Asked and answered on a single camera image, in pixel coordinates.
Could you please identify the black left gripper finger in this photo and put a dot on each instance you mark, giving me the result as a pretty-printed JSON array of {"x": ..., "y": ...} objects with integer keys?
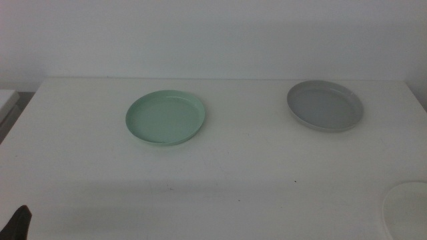
[{"x": 18, "y": 225}]

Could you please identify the pale green shallow bowl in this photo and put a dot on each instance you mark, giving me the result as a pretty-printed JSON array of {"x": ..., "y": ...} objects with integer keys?
[{"x": 165, "y": 118}]

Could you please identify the grey shallow bowl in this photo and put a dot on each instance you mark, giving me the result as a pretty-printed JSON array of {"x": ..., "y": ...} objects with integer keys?
[{"x": 325, "y": 106}]

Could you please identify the white shallow bowl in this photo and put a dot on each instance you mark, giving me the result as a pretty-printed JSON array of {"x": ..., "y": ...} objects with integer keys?
[{"x": 408, "y": 210}]

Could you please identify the white side table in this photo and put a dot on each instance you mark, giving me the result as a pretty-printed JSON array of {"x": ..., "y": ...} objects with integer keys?
[{"x": 6, "y": 100}]

